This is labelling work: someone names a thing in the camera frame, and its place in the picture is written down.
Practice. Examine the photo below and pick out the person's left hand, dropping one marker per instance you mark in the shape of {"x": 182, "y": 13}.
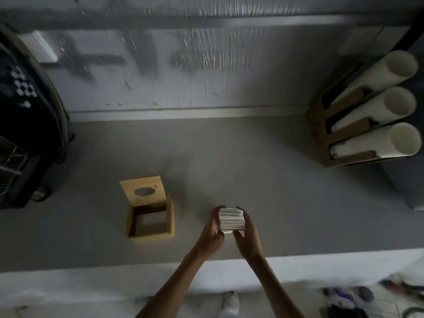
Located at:
{"x": 210, "y": 236}

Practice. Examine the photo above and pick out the person's right hand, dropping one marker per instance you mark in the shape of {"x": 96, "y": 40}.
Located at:
{"x": 251, "y": 243}

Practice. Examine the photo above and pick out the stack of white napkins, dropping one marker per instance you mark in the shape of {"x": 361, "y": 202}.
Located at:
{"x": 232, "y": 220}

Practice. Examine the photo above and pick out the wooden napkin box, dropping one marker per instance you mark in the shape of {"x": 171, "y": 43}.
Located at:
{"x": 129, "y": 188}

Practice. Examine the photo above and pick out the person's left forearm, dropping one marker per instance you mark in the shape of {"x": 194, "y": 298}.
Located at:
{"x": 172, "y": 284}

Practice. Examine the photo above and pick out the person's right forearm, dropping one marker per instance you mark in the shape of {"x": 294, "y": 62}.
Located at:
{"x": 281, "y": 291}

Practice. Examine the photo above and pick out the person's right shoe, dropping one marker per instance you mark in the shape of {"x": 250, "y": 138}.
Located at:
{"x": 230, "y": 303}

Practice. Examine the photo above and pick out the blue white plastic bag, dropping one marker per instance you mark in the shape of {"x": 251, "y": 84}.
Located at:
{"x": 339, "y": 294}

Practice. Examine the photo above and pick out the dark cloth bundle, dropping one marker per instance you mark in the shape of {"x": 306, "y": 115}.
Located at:
{"x": 341, "y": 311}

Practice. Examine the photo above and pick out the grey round object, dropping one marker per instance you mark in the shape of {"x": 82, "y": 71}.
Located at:
{"x": 363, "y": 294}

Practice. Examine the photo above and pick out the wooden cup holder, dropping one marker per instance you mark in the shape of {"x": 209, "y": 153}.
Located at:
{"x": 318, "y": 129}

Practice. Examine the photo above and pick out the red tool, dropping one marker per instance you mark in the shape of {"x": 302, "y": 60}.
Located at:
{"x": 400, "y": 286}

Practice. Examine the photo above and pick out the stack of white paper cups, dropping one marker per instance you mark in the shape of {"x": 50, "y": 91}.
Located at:
{"x": 377, "y": 142}
{"x": 381, "y": 74}
{"x": 377, "y": 110}

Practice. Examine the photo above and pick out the black espresso machine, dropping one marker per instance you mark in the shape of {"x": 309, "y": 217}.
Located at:
{"x": 29, "y": 129}

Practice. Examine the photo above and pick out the white wall socket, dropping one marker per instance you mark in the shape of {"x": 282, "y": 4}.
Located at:
{"x": 39, "y": 46}

